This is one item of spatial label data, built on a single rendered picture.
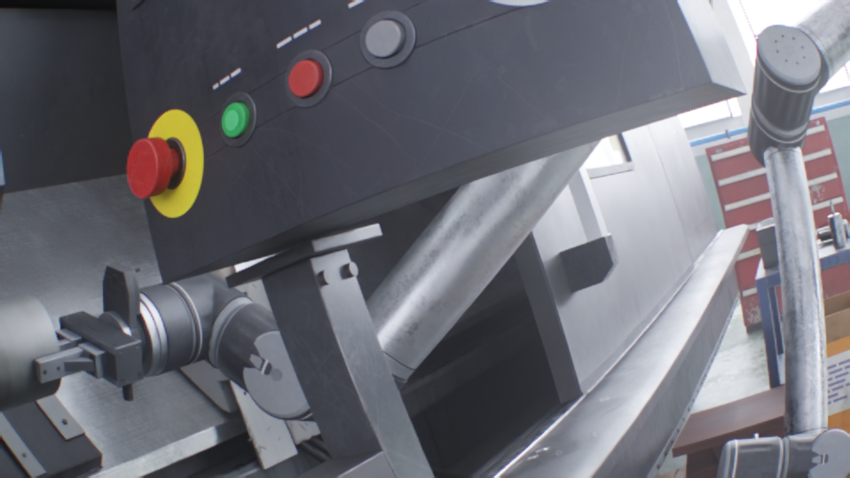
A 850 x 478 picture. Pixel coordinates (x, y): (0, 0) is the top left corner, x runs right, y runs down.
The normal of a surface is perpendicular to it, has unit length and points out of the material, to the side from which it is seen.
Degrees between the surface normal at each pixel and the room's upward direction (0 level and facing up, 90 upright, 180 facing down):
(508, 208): 103
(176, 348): 123
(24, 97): 109
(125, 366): 115
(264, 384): 74
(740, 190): 90
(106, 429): 45
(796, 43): 64
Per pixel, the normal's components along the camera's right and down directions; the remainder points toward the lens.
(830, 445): -0.22, -0.39
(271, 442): 0.84, -0.29
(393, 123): -0.50, 0.15
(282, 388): -0.29, -0.18
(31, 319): 0.64, -0.65
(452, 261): -0.08, -0.01
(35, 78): 0.90, 0.08
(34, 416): 0.41, -0.85
